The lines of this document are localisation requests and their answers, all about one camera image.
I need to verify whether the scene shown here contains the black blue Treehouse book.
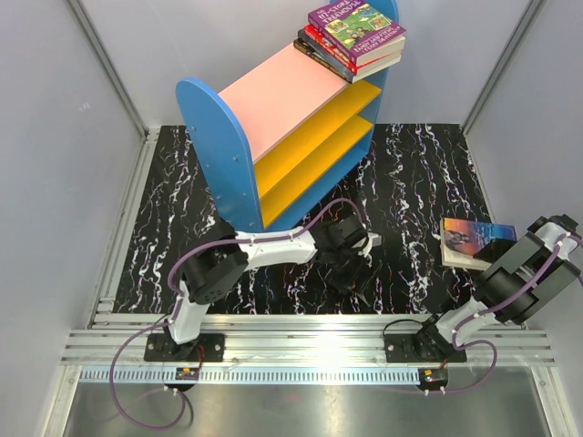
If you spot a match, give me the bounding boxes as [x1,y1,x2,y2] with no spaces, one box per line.
[292,38,353,84]

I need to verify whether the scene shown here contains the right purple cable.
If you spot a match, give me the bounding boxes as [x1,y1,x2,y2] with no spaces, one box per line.
[448,231,583,392]

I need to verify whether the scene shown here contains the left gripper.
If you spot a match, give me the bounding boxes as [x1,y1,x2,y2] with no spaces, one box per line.
[325,246,382,306]

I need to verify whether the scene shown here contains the white slotted cable duct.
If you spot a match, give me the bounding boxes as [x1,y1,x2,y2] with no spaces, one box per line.
[79,365,448,386]

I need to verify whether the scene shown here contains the purple cable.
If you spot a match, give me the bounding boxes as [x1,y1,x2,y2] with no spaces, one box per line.
[108,198,365,432]
[448,231,583,392]

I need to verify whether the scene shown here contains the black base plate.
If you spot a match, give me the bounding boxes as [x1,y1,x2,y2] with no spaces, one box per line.
[383,333,467,363]
[144,333,226,363]

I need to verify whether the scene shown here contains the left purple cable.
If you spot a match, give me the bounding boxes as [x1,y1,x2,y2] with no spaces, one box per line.
[108,198,365,432]

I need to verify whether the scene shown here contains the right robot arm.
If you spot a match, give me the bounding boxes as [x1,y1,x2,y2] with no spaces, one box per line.
[412,214,582,361]

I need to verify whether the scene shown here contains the red 13-Storey Treehouse book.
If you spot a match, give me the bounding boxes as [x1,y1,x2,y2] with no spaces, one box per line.
[303,25,405,76]

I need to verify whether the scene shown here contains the aluminium mounting rail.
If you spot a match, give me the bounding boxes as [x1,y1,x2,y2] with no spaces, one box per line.
[61,313,556,369]

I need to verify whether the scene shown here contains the blue Jane Eyre book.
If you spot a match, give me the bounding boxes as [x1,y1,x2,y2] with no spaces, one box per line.
[440,218,517,271]

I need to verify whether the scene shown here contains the black marble pattern mat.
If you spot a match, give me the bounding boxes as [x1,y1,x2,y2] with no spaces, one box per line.
[113,124,491,316]

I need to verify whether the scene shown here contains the Nineteen Eighty-Four book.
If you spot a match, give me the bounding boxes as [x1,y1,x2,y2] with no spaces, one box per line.
[298,28,335,60]

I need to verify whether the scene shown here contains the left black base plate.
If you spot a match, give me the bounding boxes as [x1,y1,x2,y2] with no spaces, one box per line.
[144,333,226,363]

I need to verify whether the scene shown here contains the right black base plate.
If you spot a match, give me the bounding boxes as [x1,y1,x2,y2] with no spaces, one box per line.
[383,333,467,363]

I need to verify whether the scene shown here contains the purple 117-Storey Treehouse book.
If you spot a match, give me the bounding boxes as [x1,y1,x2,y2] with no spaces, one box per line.
[308,0,405,56]

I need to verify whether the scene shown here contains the blue pink yellow bookshelf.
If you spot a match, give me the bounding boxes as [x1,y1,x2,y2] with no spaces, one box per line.
[176,1,403,232]

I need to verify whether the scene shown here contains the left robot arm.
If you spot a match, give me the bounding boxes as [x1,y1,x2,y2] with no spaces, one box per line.
[163,214,383,361]

